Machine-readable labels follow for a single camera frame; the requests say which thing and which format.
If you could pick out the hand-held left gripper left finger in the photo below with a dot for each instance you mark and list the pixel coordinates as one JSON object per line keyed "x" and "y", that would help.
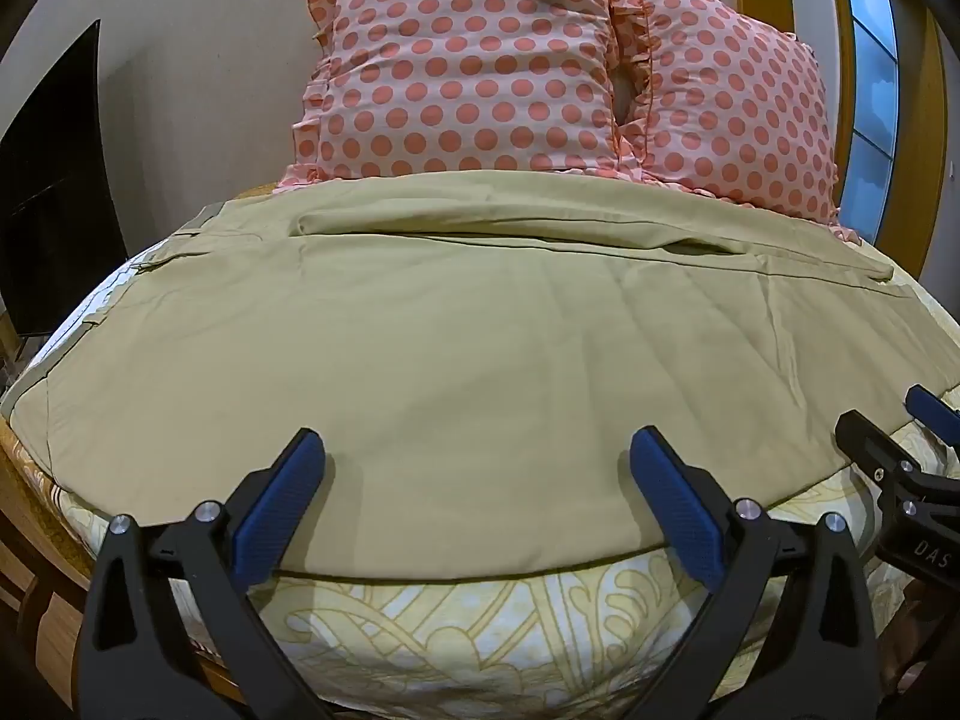
{"x": 281, "y": 499}

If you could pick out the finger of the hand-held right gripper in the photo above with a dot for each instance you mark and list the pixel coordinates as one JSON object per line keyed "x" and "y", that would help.
{"x": 930, "y": 405}
{"x": 874, "y": 442}

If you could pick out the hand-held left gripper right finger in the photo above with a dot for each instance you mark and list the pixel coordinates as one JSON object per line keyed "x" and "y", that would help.
{"x": 679, "y": 499}

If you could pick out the olive green blanket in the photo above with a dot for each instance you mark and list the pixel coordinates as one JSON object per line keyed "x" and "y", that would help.
{"x": 450, "y": 360}

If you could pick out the yellow patterned bed sheet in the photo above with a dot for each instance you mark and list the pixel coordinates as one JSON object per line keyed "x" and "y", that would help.
{"x": 480, "y": 637}

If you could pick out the pink polka dot pillow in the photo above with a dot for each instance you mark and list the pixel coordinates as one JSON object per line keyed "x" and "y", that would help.
{"x": 469, "y": 60}
{"x": 739, "y": 101}

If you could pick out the black television screen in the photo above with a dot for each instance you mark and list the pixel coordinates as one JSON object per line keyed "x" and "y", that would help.
{"x": 56, "y": 195}

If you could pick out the wooden bed frame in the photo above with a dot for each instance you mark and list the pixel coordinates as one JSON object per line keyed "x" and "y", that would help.
{"x": 37, "y": 570}

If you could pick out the window with wooden frame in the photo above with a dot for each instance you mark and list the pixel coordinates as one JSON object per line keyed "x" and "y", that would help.
{"x": 874, "y": 90}

